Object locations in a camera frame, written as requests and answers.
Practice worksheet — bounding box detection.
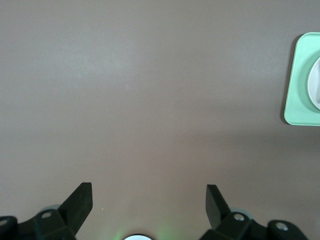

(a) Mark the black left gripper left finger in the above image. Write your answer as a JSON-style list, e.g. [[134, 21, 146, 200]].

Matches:
[[0, 182, 94, 240]]

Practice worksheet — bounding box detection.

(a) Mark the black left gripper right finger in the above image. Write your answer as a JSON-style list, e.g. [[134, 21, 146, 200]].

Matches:
[[199, 184, 307, 240]]

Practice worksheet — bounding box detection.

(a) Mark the beige round plate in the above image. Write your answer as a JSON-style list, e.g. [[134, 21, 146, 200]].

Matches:
[[306, 56, 320, 111]]

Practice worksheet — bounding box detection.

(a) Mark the light green rectangular tray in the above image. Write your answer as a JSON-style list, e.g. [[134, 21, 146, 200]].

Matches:
[[283, 31, 320, 126]]

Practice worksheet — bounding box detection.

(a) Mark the brown table cover mat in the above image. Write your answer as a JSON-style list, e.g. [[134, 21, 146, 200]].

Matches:
[[0, 0, 320, 240]]

